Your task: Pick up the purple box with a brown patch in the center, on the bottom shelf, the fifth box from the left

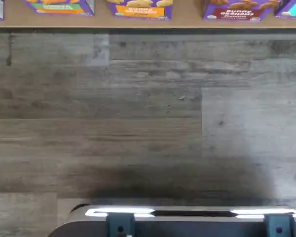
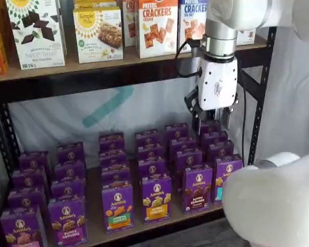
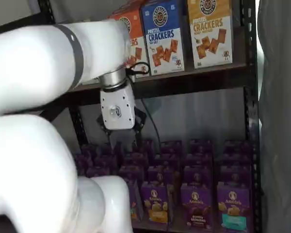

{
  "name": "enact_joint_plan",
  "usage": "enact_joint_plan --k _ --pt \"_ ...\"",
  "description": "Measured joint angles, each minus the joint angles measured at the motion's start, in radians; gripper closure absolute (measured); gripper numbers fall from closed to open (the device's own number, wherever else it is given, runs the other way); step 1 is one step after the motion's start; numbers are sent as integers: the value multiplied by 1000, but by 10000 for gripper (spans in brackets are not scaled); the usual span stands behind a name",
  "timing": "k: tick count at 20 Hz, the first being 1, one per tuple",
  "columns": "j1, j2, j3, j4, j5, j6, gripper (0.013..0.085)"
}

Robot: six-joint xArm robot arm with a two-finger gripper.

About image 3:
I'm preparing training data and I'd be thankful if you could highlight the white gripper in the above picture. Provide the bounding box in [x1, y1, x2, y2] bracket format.
[96, 84, 147, 150]

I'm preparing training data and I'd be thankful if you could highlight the purple Annie's snack box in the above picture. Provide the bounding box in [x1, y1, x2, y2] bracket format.
[127, 179, 144, 223]
[219, 165, 253, 184]
[183, 166, 212, 185]
[224, 140, 252, 155]
[185, 152, 213, 167]
[188, 139, 213, 155]
[154, 153, 180, 168]
[147, 166, 177, 184]
[222, 152, 252, 167]
[118, 165, 146, 183]
[160, 140, 184, 156]

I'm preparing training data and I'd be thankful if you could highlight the dark brown shelf board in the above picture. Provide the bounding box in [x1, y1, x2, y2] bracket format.
[71, 62, 248, 108]

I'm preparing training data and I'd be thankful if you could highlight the orange pretzel crackers box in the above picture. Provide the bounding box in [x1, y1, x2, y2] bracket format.
[106, 8, 151, 79]

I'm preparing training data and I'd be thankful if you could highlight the purple Annie's cracker box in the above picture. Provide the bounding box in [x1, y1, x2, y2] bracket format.
[140, 182, 174, 227]

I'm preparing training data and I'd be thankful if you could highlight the blue pretzel crackers box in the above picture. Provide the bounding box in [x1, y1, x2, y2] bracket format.
[140, 0, 186, 76]

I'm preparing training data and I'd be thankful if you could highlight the purple box lower front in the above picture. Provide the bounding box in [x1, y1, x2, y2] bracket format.
[180, 182, 213, 233]

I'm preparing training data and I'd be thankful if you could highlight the yellow pretzel crackers box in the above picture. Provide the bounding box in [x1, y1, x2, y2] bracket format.
[186, 0, 234, 70]

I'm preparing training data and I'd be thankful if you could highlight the purple Annie's box front right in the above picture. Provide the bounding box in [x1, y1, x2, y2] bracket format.
[217, 182, 254, 233]

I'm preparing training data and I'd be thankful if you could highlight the grey fabric curtain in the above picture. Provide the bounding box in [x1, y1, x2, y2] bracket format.
[256, 0, 291, 233]

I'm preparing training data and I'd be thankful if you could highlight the black cable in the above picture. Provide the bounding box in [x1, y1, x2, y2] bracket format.
[125, 62, 161, 156]

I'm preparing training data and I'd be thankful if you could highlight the black metal shelf frame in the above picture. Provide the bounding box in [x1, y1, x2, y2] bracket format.
[36, 0, 262, 233]

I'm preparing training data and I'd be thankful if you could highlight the white board black frame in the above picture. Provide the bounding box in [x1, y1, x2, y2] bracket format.
[0, 0, 44, 29]

